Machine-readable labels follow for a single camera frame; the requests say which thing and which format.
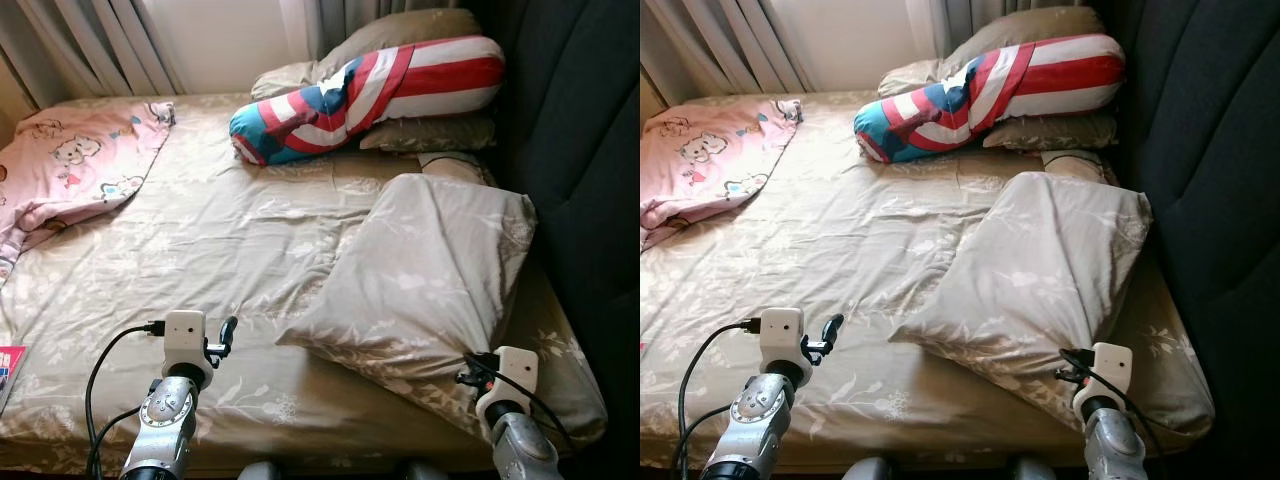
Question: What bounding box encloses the colourful comic book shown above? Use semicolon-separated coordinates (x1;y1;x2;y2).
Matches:
0;345;29;416

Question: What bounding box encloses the pink cartoon print blanket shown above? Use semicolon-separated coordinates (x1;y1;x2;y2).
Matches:
640;97;804;251
0;98;176;286

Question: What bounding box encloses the bed with grey floral sheet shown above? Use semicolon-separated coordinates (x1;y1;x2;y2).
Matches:
640;93;1216;471
0;93;609;476

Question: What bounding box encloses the large grey floral pillow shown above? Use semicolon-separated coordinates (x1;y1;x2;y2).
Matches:
275;172;539;366
888;170;1153;351

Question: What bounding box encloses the cream bolster pillow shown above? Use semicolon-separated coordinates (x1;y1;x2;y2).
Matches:
1040;150;1116;186
418;152;496;187

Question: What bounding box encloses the dark upholstered panel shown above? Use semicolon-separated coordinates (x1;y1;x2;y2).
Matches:
470;0;641;480
1090;0;1280;480

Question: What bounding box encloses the red white blue shield bolster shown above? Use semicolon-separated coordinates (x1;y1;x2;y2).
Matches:
228;36;506;167
853;34;1126;165

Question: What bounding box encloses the grey window curtain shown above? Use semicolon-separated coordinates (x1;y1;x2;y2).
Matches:
0;0;186;106
280;0;471;61
640;0;806;106
905;0;1001;56

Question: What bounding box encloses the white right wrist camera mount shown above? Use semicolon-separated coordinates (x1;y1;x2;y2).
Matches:
1072;342;1133;416
476;346;539;421

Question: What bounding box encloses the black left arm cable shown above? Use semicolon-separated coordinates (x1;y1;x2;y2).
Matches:
678;318;761;480
84;322;166;480

